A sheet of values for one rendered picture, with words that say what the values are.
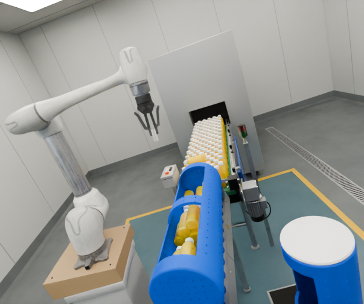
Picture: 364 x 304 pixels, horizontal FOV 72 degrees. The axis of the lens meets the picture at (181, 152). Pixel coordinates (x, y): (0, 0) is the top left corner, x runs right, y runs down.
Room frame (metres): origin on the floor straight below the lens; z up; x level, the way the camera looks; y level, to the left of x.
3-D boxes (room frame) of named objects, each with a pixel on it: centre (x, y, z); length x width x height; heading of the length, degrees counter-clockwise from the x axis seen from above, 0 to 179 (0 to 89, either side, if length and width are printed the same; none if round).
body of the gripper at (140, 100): (1.21, 0.09, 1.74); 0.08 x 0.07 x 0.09; 90
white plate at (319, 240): (0.81, -0.40, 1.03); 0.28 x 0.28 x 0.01
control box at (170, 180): (1.88, 0.16, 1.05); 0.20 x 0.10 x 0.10; 165
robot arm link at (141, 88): (1.21, 0.08, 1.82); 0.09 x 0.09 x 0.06
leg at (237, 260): (1.53, -0.12, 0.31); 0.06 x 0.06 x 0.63; 75
